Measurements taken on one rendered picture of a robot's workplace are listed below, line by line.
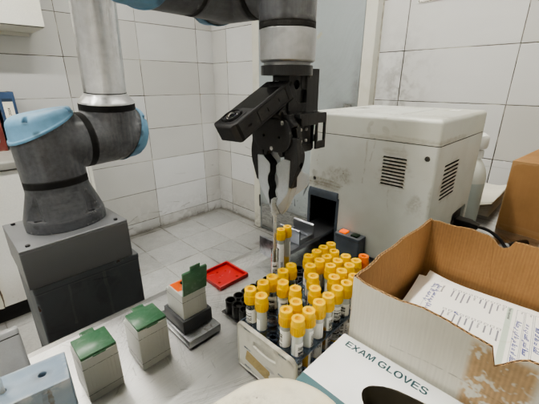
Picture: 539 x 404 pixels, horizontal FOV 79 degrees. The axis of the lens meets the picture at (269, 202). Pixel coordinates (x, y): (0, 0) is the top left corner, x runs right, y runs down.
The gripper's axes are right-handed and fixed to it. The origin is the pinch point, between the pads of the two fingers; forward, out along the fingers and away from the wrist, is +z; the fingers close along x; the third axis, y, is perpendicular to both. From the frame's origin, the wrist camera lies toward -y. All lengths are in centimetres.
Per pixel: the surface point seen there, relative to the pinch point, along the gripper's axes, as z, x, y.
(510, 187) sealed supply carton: 6, -21, 63
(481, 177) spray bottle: 5, -15, 61
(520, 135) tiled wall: 5, -8, 156
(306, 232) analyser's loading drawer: 13.0, 7.3, 17.9
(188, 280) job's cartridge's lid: 7.7, 2.5, -14.6
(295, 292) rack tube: 6.2, -11.0, -7.7
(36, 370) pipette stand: 7.8, -0.1, -32.7
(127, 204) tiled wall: 78, 228, 62
